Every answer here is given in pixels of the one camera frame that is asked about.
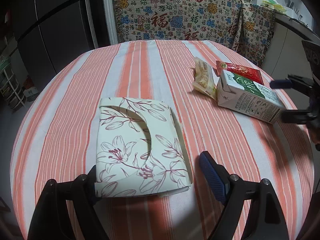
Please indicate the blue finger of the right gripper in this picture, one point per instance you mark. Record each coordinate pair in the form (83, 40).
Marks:
(281, 84)
(299, 117)

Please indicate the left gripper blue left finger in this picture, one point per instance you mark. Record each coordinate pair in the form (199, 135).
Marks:
(51, 219)

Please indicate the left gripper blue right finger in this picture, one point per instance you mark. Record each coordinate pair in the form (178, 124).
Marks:
(265, 217)

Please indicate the long red snack wrapper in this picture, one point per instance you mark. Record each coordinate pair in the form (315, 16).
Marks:
(250, 73)

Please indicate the green white milk carton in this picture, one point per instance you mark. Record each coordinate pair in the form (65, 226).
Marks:
(248, 97)

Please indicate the floral tissue box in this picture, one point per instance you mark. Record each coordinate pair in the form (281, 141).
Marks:
(140, 150)

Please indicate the yellow white snack packet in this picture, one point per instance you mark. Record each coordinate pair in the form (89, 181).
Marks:
(204, 80)

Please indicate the white utensil holder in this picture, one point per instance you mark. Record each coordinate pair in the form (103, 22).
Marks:
(293, 8)

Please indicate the striped orange white tablecloth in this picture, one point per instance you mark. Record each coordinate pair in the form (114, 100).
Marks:
(57, 140)

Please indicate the yellow green cup stack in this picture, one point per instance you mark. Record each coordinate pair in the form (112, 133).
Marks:
(273, 4)

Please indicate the white storage rack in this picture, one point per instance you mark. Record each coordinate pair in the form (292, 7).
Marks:
(11, 90)

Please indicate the floral patterned counter curtain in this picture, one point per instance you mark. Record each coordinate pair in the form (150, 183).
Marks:
(241, 26)

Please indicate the dark grey refrigerator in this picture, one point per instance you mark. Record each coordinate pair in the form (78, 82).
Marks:
(52, 33)

